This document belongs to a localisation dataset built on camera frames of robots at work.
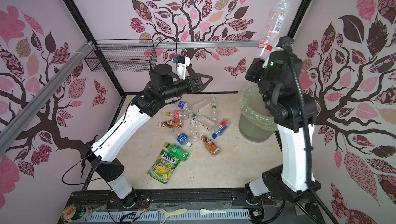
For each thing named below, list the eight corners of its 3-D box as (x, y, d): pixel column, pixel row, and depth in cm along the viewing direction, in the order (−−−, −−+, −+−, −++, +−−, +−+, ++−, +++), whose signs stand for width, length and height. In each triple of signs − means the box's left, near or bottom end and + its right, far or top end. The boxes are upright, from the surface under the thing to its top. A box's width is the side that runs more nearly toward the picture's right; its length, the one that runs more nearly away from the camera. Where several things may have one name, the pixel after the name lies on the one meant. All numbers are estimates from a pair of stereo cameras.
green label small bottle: (209, 120, 104) (210, 118, 102) (211, 100, 116) (211, 98, 114) (216, 121, 104) (216, 119, 102) (217, 100, 116) (217, 98, 114)
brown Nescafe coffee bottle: (160, 129, 101) (158, 125, 97) (161, 122, 104) (160, 118, 100) (182, 129, 101) (182, 125, 97) (183, 122, 104) (182, 118, 100)
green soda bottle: (164, 149, 92) (163, 145, 88) (170, 142, 94) (168, 139, 91) (184, 163, 86) (183, 160, 82) (189, 156, 89) (189, 153, 85)
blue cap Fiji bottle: (210, 138, 97) (211, 134, 93) (222, 120, 106) (223, 116, 102) (218, 142, 95) (219, 138, 91) (229, 124, 104) (230, 119, 100)
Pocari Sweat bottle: (176, 140, 94) (175, 137, 91) (181, 134, 97) (181, 131, 94) (189, 149, 90) (188, 146, 87) (194, 142, 93) (194, 139, 90)
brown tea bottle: (214, 158, 88) (214, 155, 84) (197, 139, 95) (197, 136, 92) (220, 153, 90) (220, 150, 86) (203, 135, 97) (203, 131, 94)
